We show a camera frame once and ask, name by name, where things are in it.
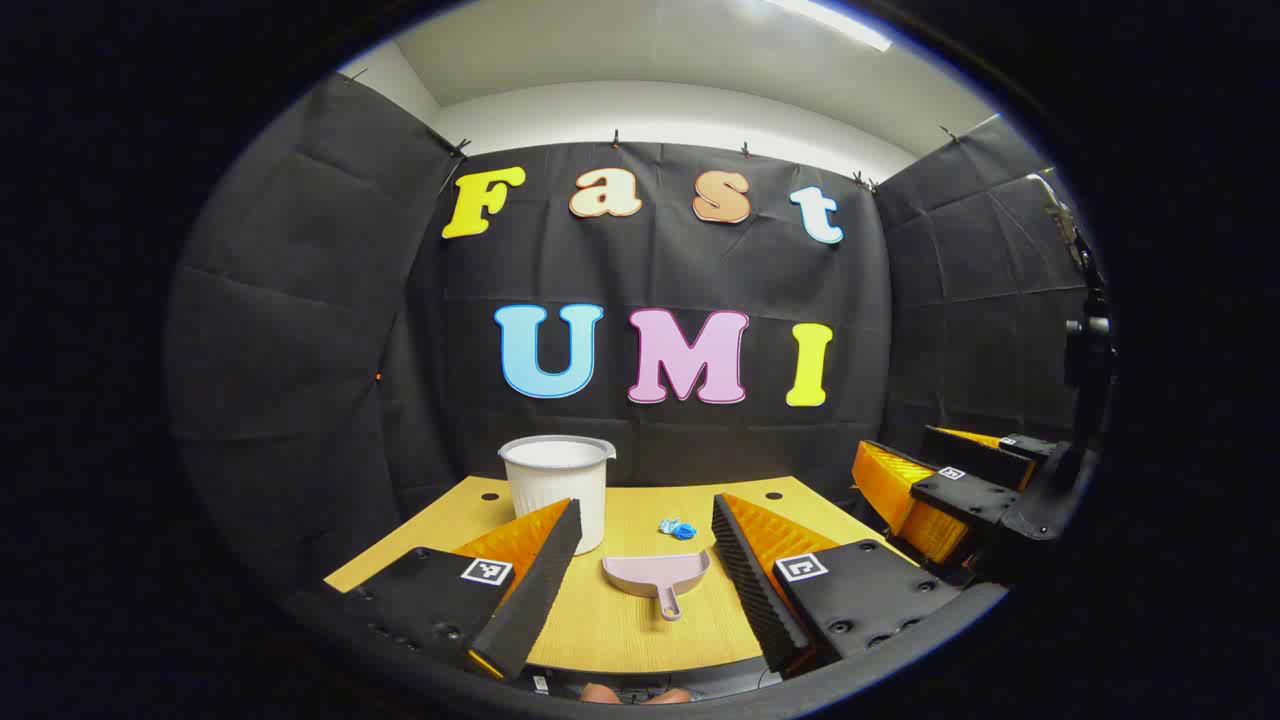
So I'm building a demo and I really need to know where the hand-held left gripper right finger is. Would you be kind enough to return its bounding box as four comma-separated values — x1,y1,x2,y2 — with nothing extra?
710,492,966,676

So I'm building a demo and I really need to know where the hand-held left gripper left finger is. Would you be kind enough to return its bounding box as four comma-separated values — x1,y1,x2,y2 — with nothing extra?
340,498,584,681

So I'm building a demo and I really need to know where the yellow wooden desktop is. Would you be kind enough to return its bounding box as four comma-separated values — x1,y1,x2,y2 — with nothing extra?
323,475,926,676

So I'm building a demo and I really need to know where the white ribbed garbage bin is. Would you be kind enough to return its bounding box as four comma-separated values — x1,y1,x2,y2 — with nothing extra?
498,435,617,556

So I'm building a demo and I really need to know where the pale purple plastic dustpan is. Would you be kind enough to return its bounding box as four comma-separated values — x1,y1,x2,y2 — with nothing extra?
601,550,713,622

